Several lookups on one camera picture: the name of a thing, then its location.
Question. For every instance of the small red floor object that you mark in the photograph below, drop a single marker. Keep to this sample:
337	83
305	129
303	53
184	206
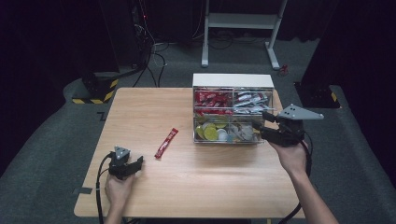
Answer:
283	70

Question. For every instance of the black base yellow mark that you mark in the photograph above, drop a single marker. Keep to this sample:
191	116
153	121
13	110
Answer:
316	95

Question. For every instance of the stack of red packets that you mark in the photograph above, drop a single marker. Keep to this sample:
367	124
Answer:
213	101

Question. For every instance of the black base yellow striped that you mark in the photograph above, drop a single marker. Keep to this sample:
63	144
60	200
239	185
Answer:
96	88

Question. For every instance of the dark equipment cabinet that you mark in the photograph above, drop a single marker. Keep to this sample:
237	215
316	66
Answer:
124	31

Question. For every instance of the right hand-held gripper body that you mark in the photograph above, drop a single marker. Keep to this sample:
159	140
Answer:
289	130

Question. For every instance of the red sachet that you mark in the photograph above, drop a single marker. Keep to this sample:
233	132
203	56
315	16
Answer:
166	143

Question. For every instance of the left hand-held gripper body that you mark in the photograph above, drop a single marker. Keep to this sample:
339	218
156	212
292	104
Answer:
120	165

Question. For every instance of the pile of white capsules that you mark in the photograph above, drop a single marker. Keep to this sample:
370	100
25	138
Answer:
239	133

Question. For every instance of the person's left hand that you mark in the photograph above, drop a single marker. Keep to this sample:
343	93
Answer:
118	191

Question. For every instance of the white metal stand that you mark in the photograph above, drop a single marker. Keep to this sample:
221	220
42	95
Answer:
241	21

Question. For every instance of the person's right hand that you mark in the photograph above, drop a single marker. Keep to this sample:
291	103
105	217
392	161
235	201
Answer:
292	158

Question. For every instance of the stack of silver packets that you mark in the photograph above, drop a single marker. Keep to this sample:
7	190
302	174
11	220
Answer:
250	101

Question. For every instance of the pile of yellow capsules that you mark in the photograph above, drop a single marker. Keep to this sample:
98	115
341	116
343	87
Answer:
210	132

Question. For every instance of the grey floor tape strip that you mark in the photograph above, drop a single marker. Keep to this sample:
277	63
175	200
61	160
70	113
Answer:
82	190

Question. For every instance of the clear drawer organizer white top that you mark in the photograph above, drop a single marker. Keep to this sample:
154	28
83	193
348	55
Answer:
232	80

